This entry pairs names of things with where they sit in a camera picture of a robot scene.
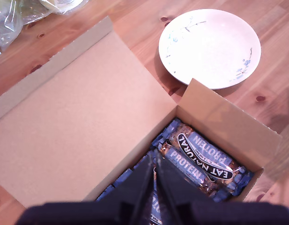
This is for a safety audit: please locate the blue protein snack bar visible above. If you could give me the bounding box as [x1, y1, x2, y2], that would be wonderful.
[225, 172, 254, 197]
[150, 167, 165, 225]
[158, 118, 248, 195]
[112, 168, 135, 188]
[96, 184, 116, 202]
[132, 153, 150, 171]
[157, 144, 220, 196]
[211, 188, 231, 203]
[150, 133, 170, 153]

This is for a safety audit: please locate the crumpled clear plastic bag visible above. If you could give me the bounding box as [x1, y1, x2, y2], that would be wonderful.
[0, 0, 52, 51]

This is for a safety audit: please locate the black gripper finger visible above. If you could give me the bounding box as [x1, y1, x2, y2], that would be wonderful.
[155, 151, 213, 225]
[95, 152, 153, 225]

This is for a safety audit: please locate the white floral plate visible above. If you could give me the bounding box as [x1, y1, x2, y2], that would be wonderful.
[158, 8, 262, 90]

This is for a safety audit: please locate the snack bar carton box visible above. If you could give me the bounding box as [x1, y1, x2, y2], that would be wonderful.
[0, 15, 282, 209]

